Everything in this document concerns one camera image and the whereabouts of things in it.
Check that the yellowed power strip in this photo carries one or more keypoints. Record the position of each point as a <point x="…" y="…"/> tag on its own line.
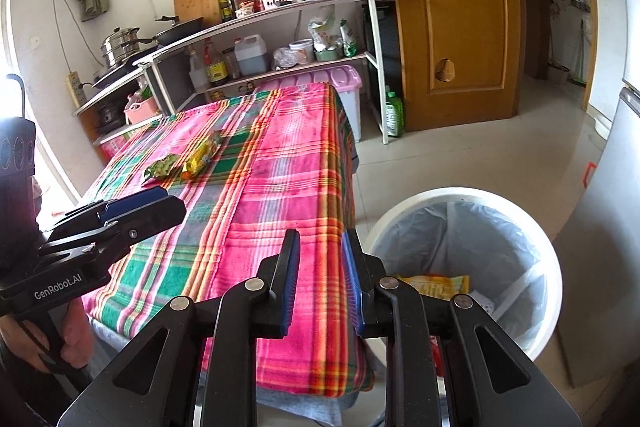
<point x="76" y="91"/>

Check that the person's left hand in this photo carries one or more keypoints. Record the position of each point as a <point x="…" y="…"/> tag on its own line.
<point x="77" y="337"/>

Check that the black frying pan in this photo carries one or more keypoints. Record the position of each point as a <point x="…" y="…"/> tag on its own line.
<point x="180" y="32"/>

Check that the crumpled clear bag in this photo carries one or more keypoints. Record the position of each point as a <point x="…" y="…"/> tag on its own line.
<point x="285" y="59"/>

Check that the pink-lidded storage bin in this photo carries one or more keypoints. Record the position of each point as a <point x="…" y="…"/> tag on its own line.
<point x="350" y="107"/>

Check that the silver refrigerator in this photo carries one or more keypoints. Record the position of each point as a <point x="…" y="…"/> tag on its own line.
<point x="610" y="207"/>

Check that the white tub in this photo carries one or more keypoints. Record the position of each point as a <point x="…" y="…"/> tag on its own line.
<point x="301" y="52"/>

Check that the green bowl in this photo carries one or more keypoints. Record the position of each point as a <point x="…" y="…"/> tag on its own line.
<point x="329" y="54"/>

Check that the white round bin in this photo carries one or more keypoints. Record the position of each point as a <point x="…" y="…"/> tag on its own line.
<point x="460" y="194"/>

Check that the broom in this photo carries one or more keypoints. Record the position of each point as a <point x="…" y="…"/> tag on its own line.
<point x="580" y="79"/>

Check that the dark sauce bottle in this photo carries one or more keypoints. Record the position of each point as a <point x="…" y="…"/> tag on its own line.
<point x="232" y="2"/>

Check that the steel steamer pot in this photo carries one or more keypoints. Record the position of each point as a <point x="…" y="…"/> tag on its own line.
<point x="122" y="47"/>

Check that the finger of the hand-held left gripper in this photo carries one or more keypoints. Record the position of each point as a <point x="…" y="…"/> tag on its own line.
<point x="150" y="222"/>
<point x="135" y="199"/>

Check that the black induction cooker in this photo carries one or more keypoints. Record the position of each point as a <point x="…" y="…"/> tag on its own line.
<point x="117" y="77"/>

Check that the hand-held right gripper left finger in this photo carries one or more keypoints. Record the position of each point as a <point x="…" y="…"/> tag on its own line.
<point x="290" y="287"/>

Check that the green white pouch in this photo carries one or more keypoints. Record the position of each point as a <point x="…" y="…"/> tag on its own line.
<point x="348" y="39"/>

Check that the pink basket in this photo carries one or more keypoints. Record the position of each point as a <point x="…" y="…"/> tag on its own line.
<point x="141" y="112"/>

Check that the pink plaid tablecloth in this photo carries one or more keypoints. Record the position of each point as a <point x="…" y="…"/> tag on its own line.
<point x="280" y="187"/>

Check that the red jar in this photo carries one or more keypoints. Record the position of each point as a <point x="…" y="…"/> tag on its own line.
<point x="246" y="6"/>

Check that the green plastic bottle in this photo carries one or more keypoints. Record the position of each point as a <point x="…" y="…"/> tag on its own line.
<point x="394" y="117"/>

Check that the green snack packet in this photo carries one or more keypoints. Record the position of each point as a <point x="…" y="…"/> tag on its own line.
<point x="160" y="168"/>

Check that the yellow snack packet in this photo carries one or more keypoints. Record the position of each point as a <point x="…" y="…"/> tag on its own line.
<point x="200" y="154"/>

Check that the clear bin liner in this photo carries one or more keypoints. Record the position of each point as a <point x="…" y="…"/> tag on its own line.
<point x="450" y="237"/>

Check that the yellow flat packet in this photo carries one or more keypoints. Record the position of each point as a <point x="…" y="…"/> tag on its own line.
<point x="435" y="287"/>

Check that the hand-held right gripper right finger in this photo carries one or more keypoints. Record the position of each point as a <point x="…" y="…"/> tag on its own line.
<point x="352" y="287"/>

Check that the white plastic bottle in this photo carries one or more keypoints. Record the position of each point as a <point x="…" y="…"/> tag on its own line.
<point x="197" y="74"/>

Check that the printed plastic bag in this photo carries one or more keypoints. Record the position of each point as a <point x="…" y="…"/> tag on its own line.
<point x="324" y="29"/>

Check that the green oil bottle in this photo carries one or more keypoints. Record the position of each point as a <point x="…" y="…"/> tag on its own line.
<point x="223" y="7"/>

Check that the wooden door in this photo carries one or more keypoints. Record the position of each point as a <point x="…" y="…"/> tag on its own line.
<point x="465" y="7"/>

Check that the yellow-label sauce bottle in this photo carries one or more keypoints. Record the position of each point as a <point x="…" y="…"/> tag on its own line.
<point x="216" y="69"/>

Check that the clear plastic jug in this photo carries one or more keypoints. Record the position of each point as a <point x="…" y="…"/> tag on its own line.
<point x="252" y="57"/>

